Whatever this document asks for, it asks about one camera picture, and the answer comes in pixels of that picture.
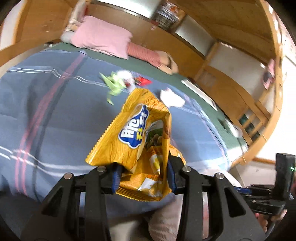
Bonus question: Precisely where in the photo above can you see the yellow chip bag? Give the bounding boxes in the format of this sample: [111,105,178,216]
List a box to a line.
[85,88,186,201]

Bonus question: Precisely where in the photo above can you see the white pink wrapper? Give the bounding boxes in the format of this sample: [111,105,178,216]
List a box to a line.
[159,88,185,108]

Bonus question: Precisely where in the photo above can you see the white oval device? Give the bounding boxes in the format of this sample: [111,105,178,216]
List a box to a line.
[218,118,243,138]

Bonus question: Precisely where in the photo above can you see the white flat board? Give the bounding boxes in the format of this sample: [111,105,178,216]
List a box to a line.
[181,79,218,111]

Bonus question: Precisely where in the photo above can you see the green crumpled paper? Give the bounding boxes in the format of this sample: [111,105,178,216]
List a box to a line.
[100,72,126,105]

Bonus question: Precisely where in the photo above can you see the red wrapper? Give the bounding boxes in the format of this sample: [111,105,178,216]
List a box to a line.
[134,76,152,87]

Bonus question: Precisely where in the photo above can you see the blue striped blanket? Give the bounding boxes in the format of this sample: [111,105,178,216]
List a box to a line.
[0,48,248,237]

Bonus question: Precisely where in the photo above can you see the striped plush doll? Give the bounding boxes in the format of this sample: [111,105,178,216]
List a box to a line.
[127,42,179,75]

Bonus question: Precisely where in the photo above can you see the pink hanging cloth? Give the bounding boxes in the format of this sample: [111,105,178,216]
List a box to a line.
[262,59,275,90]

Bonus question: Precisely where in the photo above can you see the pink pillow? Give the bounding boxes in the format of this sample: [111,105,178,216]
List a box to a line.
[60,16,132,59]

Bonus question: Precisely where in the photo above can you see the wooden cabinet wall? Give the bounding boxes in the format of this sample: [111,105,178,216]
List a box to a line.
[87,1,220,78]

